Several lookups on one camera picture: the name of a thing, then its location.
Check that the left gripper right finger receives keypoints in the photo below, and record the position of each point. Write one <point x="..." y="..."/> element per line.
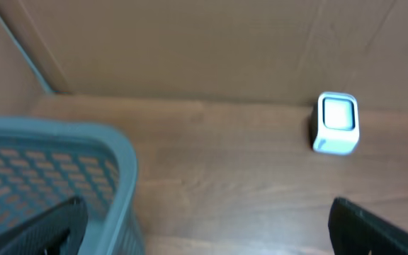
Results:
<point x="354" y="230"/>

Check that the grey plastic shopping basket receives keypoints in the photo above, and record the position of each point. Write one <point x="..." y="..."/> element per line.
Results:
<point x="43" y="162"/>

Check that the white barcode scanner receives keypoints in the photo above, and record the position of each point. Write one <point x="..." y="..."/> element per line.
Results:
<point x="334" y="123"/>

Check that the cardboard back panel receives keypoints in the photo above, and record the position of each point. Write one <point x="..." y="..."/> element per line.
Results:
<point x="276" y="51"/>

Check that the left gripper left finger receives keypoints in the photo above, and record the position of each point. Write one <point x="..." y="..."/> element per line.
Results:
<point x="58" y="230"/>

